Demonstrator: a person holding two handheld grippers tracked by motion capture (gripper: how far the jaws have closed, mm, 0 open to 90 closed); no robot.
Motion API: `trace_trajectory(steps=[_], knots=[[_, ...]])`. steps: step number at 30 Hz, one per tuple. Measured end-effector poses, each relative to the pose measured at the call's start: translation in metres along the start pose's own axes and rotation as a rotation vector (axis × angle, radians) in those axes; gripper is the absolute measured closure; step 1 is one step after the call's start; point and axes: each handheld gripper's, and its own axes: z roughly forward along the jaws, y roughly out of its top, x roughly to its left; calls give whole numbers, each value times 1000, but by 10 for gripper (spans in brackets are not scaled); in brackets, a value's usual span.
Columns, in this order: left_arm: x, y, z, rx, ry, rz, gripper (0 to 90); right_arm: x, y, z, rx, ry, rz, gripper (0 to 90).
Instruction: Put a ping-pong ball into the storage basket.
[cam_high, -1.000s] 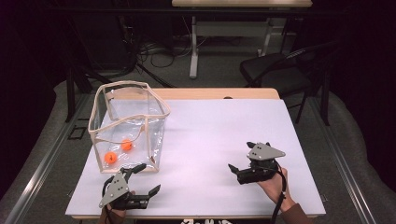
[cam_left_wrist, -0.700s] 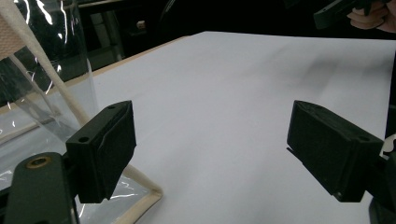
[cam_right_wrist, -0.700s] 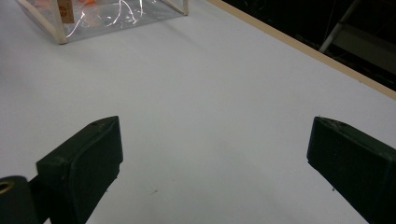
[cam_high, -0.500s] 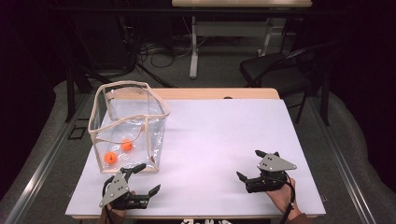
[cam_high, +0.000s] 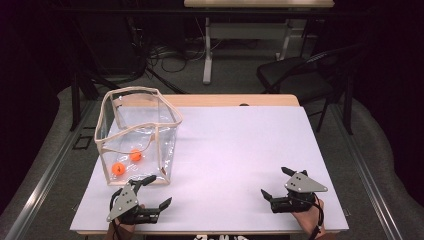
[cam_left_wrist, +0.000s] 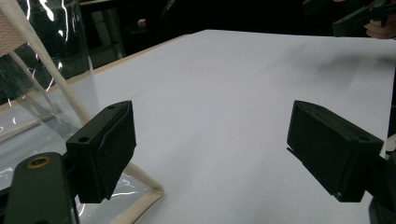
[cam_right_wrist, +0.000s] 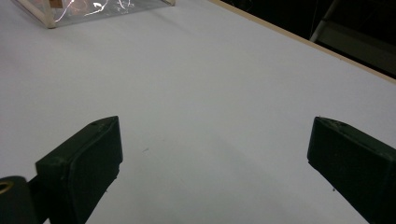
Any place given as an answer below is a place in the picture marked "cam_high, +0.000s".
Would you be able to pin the orange ping-pong ball dark mark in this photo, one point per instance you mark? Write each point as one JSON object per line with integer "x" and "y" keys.
{"x": 118, "y": 168}

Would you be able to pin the black floor outlet frame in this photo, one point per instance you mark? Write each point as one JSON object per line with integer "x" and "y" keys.
{"x": 80, "y": 147}

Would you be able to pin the metal floor rail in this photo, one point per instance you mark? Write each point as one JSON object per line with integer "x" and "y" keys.
{"x": 370, "y": 180}
{"x": 43, "y": 186}

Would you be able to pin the wooden table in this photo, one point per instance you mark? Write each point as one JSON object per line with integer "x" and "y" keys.
{"x": 216, "y": 100}

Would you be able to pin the person's left hand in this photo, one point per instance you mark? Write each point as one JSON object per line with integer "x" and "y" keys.
{"x": 123, "y": 230}

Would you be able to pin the white frame desk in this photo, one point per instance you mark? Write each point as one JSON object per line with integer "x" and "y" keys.
{"x": 207, "y": 66}

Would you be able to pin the black metal post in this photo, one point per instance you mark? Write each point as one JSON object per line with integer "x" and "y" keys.
{"x": 348, "y": 110}

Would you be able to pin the clear bag with beige trim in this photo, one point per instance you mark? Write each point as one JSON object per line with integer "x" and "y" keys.
{"x": 140, "y": 133}

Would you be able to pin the black folding chair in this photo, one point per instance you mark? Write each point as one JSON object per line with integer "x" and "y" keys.
{"x": 286, "y": 71}

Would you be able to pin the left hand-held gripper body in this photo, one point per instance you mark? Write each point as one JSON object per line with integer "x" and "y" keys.
{"x": 125, "y": 201}

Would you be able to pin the person's right hand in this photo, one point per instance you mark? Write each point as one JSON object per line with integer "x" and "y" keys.
{"x": 308, "y": 220}

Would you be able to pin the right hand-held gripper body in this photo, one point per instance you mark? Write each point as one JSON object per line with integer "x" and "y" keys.
{"x": 301, "y": 186}

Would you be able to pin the black table grommet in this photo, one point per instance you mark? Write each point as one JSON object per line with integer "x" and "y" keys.
{"x": 244, "y": 104}

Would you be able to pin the person's patterned clothing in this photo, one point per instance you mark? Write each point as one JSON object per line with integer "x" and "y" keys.
{"x": 220, "y": 238}

